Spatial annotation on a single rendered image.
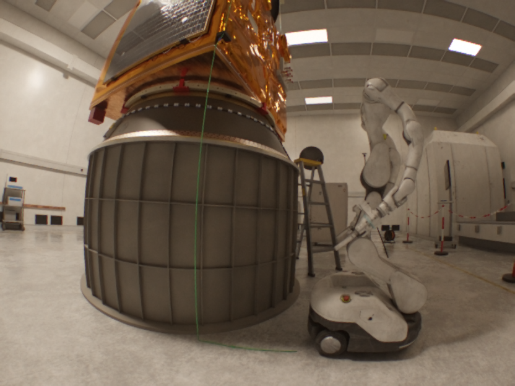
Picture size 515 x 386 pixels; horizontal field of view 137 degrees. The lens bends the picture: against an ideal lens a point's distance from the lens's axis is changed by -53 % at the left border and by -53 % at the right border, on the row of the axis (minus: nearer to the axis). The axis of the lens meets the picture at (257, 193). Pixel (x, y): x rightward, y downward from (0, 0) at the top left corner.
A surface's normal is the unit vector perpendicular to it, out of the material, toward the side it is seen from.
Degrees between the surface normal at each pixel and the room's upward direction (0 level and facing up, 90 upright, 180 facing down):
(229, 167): 90
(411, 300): 90
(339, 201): 90
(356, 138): 90
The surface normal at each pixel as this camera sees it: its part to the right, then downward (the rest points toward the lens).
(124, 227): -0.09, -0.10
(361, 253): -0.37, -0.11
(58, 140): 0.95, 0.00
